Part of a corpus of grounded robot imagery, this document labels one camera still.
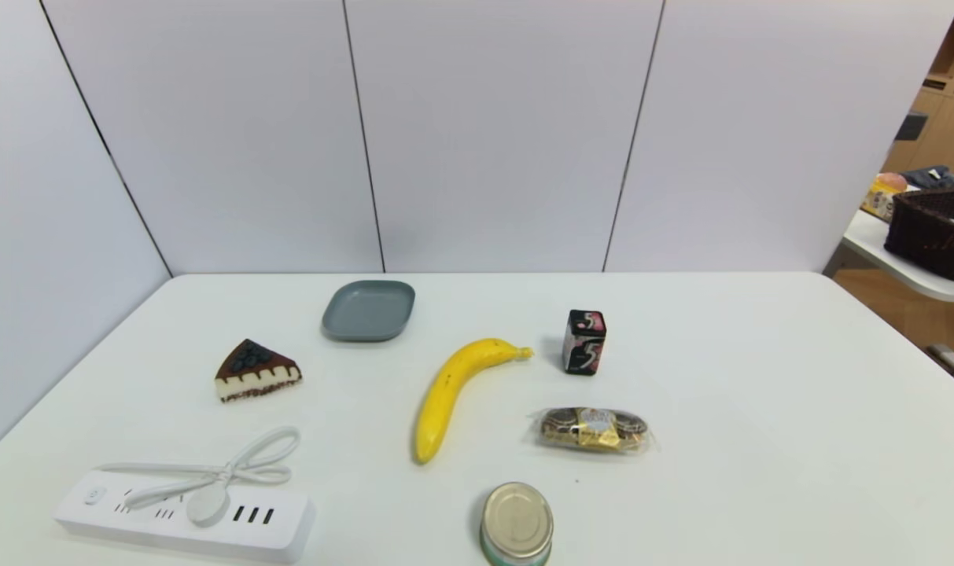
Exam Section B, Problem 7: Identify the white power strip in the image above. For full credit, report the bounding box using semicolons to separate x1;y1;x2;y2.
54;469;317;565

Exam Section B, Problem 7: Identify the white power cord with plug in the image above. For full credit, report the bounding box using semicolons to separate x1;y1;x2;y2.
95;426;301;527

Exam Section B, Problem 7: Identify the grey square dish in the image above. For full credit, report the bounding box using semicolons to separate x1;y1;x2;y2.
322;280;416;343

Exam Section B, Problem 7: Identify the yellow banana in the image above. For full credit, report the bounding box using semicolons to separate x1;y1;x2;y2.
413;338;535;465

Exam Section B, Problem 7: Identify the black gum box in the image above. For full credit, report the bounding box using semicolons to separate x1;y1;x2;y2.
562;309;607;377

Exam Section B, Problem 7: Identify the gold chocolates clear pack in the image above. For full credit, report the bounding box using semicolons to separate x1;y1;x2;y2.
530;406;655;455

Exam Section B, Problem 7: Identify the chocolate cake slice toy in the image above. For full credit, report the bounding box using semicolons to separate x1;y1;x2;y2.
214;339;303;403

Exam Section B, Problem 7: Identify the round tin can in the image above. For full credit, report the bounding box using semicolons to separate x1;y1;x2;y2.
480;482;554;566

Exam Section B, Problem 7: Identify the white side table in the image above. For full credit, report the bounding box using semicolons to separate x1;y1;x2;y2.
842;208;954;303

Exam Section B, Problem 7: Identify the yellow snack package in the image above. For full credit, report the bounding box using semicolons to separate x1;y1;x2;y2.
861;172;909;222

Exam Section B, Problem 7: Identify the dark brown wicker basket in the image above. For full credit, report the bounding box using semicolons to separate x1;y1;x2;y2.
884;186;954;281

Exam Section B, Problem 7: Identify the dark blue cloth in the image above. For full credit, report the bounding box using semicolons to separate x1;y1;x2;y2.
900;165;954;190

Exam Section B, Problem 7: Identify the wooden shelf unit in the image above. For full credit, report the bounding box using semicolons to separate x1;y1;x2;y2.
882;0;954;175

